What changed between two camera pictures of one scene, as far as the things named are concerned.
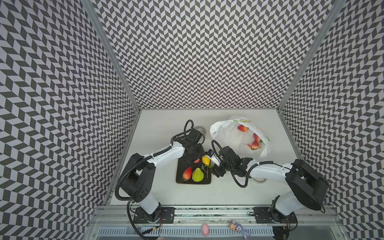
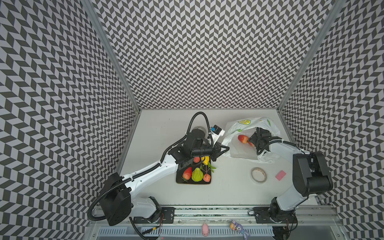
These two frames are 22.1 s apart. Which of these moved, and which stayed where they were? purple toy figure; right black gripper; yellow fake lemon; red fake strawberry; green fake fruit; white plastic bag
Moved: white plastic bag; right black gripper
Stayed: red fake strawberry; yellow fake lemon; purple toy figure; green fake fruit
